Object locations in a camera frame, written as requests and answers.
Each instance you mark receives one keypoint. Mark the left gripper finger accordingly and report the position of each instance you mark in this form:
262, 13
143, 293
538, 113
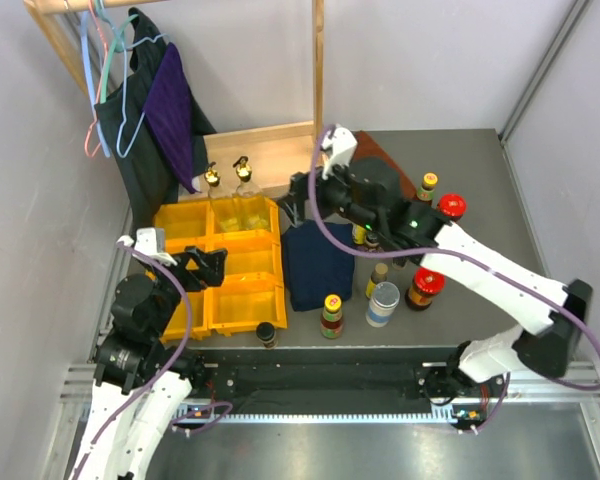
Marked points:
192, 254
212, 269

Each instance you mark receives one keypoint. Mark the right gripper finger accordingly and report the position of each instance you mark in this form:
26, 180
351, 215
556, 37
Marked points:
299, 188
289, 207

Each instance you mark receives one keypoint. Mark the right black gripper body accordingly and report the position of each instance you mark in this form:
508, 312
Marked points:
333, 196

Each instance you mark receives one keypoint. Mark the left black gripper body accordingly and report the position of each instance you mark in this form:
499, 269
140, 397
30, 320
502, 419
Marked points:
189, 278

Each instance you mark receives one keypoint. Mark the black cap spice jar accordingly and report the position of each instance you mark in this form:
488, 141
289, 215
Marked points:
266, 334
400, 262
371, 245

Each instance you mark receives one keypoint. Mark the clear oil bottle gold cap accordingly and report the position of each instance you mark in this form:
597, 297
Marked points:
250, 197

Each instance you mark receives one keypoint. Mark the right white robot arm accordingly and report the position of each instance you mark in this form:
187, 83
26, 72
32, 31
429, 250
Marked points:
550, 315

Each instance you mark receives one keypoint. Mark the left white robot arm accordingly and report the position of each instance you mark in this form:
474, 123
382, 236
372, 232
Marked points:
139, 383

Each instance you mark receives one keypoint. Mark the wooden clothes rack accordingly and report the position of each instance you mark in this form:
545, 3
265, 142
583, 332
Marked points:
277, 151

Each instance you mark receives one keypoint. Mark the brown folded towel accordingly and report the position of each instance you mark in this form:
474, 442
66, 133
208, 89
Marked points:
368, 147

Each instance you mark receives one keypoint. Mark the small yellow label bottle back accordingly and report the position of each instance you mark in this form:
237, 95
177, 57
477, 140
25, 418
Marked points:
358, 235

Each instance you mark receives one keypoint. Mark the small yellow label bottle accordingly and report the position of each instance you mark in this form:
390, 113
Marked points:
378, 275
358, 235

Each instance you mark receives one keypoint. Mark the sauce bottle yellow cap back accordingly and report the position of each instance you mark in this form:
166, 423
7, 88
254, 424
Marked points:
425, 192

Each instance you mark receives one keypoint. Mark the sauce bottle yellow cap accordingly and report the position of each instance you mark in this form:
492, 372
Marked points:
425, 192
331, 319

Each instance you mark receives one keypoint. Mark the navy blue folded cloth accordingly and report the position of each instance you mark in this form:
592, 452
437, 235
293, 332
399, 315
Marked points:
314, 268

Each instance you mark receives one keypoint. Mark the red lid jar back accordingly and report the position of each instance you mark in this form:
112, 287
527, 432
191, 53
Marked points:
452, 205

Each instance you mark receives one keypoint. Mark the red lid jar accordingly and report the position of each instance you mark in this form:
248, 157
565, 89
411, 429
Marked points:
452, 205
425, 286

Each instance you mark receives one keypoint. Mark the small yellow label bottle front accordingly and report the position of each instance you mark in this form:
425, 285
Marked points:
378, 275

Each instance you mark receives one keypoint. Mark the white salt canister front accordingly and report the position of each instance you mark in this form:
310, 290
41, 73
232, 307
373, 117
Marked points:
383, 301

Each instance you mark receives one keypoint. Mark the red lid jar front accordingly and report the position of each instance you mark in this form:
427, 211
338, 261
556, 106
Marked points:
425, 286

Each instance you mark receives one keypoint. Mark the sauce bottle yellow cap front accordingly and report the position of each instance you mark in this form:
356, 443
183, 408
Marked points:
331, 319

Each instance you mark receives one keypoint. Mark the pink clothes hanger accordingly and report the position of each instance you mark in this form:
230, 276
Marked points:
94, 140

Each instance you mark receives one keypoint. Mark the purple hanging cloth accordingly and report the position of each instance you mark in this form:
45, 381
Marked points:
168, 111

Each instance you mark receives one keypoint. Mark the green clothes hanger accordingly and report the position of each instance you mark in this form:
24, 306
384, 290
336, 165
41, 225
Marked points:
117, 45

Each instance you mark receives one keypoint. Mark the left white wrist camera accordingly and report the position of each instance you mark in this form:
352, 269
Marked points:
148, 245

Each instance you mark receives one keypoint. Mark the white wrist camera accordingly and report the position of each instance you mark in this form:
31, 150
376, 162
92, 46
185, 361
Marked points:
338, 146
148, 245

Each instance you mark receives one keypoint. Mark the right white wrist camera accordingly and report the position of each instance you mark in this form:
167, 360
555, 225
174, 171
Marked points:
338, 146

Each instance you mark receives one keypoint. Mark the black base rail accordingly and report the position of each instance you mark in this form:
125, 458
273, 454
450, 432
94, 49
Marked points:
336, 380

